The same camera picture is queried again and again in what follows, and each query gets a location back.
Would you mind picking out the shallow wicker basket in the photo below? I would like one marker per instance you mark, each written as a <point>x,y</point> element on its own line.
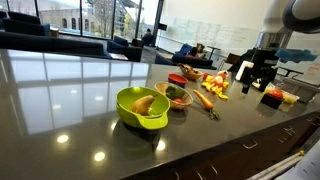
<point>181,104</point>

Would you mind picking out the black button base box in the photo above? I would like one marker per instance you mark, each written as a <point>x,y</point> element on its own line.
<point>270,101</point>

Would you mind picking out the small round cafe table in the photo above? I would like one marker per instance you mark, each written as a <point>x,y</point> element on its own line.
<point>213,50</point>

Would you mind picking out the lime green plastic bowl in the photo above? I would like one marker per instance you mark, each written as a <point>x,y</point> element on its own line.
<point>143,123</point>

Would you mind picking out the yellow plastic container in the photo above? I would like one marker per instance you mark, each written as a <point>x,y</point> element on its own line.
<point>290,97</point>

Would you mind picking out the long dark blue sofa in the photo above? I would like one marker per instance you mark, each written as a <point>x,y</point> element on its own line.
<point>50,45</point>

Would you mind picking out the deep wicker basket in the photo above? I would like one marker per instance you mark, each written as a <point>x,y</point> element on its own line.
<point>191,75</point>

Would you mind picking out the small red toy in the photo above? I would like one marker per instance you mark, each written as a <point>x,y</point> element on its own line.
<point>206,75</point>

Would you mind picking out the dark blue armchair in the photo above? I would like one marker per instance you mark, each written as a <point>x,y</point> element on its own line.
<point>128,50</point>
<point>23,26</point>

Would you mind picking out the blue sofa with cushions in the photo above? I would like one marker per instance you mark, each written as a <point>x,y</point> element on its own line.
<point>193,60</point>

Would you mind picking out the green toy pepper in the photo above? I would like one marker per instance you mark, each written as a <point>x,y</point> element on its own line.
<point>174,91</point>

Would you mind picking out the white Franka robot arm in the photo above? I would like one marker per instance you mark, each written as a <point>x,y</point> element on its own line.
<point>276,16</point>

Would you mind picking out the big orange dome button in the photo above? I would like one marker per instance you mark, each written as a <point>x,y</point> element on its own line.
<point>276,94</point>

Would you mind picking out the brown toy pear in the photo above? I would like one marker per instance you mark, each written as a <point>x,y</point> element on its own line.
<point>141,106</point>

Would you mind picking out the blue foam pad on wrist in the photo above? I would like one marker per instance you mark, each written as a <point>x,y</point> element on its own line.
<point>295,55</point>

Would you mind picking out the wall whiteboard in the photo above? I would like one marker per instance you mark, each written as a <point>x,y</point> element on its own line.
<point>213,33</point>

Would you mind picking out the yellow and orange plush toy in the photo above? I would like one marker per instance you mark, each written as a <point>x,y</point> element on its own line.
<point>216,85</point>

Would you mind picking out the red and blue bowl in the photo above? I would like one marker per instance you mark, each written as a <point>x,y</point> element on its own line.
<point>177,80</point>

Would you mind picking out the seated person in dark clothes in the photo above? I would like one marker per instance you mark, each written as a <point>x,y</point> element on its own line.
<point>147,37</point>

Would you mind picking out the red toy tomato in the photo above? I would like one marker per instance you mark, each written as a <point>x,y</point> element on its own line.
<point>178,100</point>

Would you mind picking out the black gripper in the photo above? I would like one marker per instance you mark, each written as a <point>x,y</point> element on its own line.
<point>263,65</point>

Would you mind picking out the orange toy carrot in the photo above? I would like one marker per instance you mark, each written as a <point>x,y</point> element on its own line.
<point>203,100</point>

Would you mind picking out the brown wooden chair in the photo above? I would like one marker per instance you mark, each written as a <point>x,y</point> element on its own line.
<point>230,59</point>

